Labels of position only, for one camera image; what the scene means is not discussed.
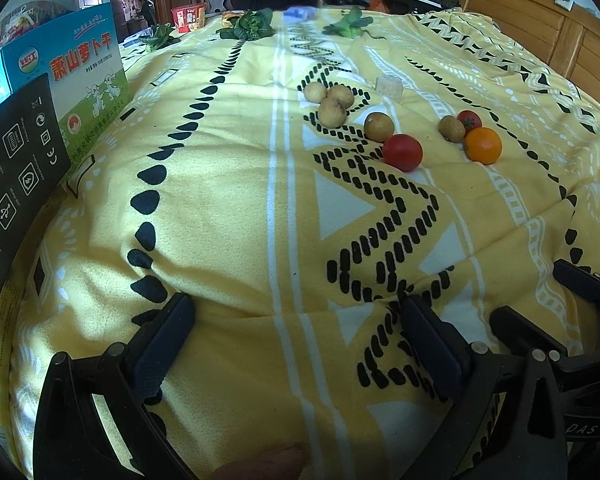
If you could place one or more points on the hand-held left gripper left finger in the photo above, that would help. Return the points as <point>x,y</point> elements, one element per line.
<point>165,340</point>

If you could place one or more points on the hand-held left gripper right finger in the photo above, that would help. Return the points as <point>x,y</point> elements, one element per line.
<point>430,350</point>

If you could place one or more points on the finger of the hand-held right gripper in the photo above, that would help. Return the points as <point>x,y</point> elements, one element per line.
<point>580,280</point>
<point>520,327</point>

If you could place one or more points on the orange tangerine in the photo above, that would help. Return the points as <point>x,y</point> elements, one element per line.
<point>483,146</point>

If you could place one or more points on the small red tomato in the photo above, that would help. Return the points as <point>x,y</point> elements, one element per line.
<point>471,119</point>

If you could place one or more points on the beige round fruit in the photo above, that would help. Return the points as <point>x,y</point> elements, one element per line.
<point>341,96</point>
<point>331,112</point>
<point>378,126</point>
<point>315,92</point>
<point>452,128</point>

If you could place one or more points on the large red tomato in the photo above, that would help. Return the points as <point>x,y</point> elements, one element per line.
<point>403,152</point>

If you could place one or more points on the person's left hand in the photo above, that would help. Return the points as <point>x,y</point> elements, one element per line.
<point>265,465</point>

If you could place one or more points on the yellow patterned blanket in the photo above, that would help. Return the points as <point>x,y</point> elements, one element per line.
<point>230,210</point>

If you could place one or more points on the black box with icons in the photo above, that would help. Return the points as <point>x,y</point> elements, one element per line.
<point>20,170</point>

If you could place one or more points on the wooden headboard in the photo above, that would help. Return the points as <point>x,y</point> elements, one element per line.
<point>530,20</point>

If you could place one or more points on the clear plastic piece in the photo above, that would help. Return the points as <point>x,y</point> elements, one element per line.
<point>390,87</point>

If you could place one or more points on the blue and green box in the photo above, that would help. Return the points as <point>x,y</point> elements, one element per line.
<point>85,60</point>

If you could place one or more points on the green leafy vegetable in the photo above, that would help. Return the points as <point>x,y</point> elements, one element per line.
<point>245,25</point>
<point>350,25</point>
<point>160,37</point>

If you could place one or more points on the red noodle cup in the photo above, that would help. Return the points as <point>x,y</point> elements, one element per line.
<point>190,17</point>

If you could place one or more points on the orange snack packet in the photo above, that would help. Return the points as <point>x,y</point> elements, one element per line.
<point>228,17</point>

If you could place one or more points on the patterned storage bag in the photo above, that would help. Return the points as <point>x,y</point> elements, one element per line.
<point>25,17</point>

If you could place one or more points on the blue packet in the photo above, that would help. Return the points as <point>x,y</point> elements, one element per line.
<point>300,12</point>

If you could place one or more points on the white wall socket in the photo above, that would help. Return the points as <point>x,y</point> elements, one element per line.
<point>564,0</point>

